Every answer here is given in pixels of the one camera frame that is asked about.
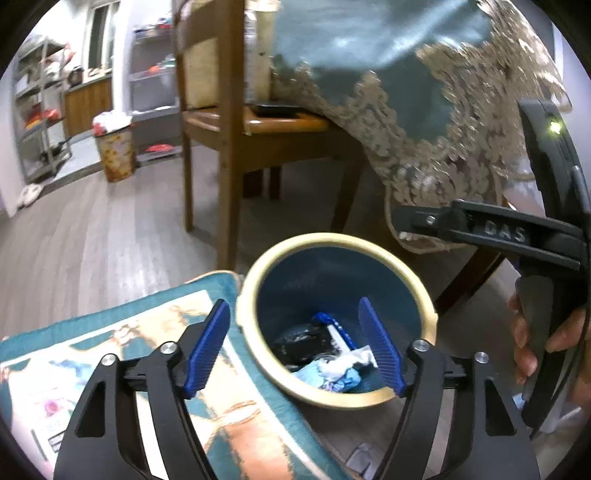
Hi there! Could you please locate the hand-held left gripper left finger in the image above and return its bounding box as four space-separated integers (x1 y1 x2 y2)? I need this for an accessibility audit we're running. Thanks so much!
53 299 232 480

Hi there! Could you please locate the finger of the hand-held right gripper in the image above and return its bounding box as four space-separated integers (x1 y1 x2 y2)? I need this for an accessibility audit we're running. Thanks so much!
392 203 463 243

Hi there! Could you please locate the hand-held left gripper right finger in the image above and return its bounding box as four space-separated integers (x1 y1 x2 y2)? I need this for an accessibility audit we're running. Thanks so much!
358 296 541 480

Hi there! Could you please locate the white tissue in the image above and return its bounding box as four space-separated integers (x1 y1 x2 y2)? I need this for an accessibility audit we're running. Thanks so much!
323 346 377 374

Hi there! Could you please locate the blue wrapper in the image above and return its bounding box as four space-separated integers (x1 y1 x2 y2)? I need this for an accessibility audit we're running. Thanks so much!
323 368 365 393

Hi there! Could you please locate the black plastic bag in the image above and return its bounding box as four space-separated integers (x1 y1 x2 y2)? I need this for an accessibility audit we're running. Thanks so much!
272 323 338 370

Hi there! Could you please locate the teal bin with yellow rim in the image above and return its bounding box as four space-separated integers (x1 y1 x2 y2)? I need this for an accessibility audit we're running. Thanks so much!
236 232 438 409

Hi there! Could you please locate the person's right hand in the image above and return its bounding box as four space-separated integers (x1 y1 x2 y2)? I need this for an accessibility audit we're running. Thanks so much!
507 293 591 407

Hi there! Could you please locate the printed floor mat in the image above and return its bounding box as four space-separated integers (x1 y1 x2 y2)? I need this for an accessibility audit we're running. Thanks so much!
0 270 352 480

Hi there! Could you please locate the black flat box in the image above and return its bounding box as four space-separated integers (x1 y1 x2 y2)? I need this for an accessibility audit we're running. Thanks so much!
249 102 304 117

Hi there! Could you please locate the teal lace-trimmed tablecloth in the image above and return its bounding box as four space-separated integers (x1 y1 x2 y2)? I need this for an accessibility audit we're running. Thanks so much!
270 0 573 254

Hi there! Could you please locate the wooden chair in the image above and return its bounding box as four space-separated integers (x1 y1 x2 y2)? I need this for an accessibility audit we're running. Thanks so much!
172 0 365 273

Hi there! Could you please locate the floral waste bin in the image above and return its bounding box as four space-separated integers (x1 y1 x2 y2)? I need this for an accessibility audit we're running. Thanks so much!
92 112 136 184

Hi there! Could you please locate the wooden kitchen counter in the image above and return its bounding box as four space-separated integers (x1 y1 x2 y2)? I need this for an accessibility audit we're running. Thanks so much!
62 76 114 139

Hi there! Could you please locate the grey plastic shelf rack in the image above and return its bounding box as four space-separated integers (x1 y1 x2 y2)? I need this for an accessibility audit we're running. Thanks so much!
129 21 182 164

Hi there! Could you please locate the metal shelf rack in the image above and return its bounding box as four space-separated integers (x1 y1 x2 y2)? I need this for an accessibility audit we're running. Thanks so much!
13 39 73 183

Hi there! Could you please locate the kitchen window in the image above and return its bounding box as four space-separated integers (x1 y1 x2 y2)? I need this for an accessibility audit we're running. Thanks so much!
88 4 120 70

